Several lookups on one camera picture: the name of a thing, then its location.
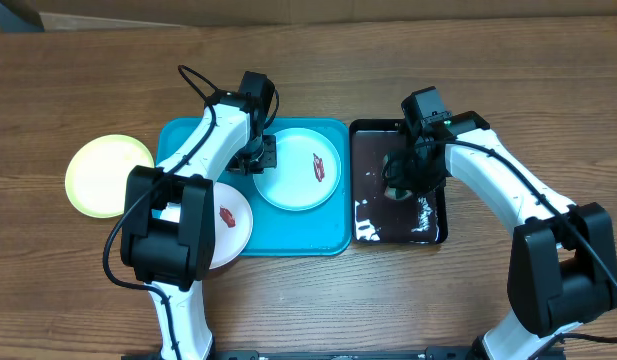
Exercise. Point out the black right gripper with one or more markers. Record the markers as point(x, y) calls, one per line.
point(402, 177)

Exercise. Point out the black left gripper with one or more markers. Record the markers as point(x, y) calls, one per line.
point(270, 159)

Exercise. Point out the green sponge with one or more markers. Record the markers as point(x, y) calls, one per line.
point(397, 194)

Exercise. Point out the light blue plate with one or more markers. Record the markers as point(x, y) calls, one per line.
point(292, 184)

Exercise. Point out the yellow green plate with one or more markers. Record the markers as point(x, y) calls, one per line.
point(95, 180)

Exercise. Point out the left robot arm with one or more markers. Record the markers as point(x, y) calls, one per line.
point(167, 230)

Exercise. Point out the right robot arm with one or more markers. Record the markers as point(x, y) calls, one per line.
point(563, 264)

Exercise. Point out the black rectangular tray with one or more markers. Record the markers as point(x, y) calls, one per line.
point(378, 217)

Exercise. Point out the teal plastic tray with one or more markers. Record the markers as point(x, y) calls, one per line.
point(325, 230)

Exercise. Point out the red stain on blue plate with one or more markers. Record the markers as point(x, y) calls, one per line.
point(318, 166)

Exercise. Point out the pink plate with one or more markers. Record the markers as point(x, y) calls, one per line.
point(230, 242)

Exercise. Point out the red stain on pink plate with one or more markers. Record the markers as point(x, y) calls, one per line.
point(227, 217)

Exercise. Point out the cardboard backdrop panel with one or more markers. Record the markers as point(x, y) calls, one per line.
point(290, 12)

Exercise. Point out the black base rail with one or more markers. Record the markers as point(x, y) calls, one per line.
point(431, 353)

